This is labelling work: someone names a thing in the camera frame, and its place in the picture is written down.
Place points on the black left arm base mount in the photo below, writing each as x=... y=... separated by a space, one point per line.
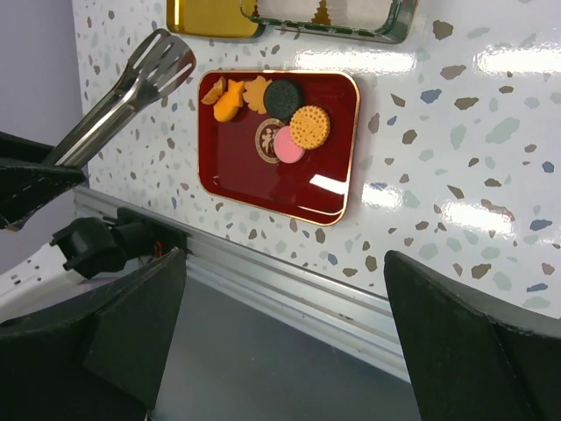
x=141 y=236

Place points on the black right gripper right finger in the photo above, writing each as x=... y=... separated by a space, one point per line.
x=469 y=355

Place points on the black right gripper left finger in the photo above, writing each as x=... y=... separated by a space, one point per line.
x=98 y=356

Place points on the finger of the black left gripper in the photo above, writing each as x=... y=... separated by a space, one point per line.
x=27 y=182

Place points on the orange wedge cookie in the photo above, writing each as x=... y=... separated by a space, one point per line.
x=215 y=92

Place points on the orange leaf cookie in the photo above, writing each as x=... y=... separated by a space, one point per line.
x=254 y=94

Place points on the tan round biscuit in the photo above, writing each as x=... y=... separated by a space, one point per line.
x=309 y=127

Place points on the steel serving tongs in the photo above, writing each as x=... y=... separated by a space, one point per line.
x=159 y=65

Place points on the green cookie tin box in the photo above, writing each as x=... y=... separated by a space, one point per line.
x=386 y=22

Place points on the pink sandwich cookie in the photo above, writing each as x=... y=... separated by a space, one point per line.
x=285 y=148

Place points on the aluminium frame rail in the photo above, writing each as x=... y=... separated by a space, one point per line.
x=352 y=320

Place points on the red lacquer tray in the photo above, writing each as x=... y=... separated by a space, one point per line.
x=236 y=159

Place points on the green tin lid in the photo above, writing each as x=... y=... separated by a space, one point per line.
x=223 y=19

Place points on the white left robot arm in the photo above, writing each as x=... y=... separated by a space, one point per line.
x=77 y=253

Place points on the black sandwich cookie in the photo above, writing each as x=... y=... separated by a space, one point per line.
x=282 y=98

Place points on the orange fish cookie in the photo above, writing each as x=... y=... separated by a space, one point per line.
x=227 y=106

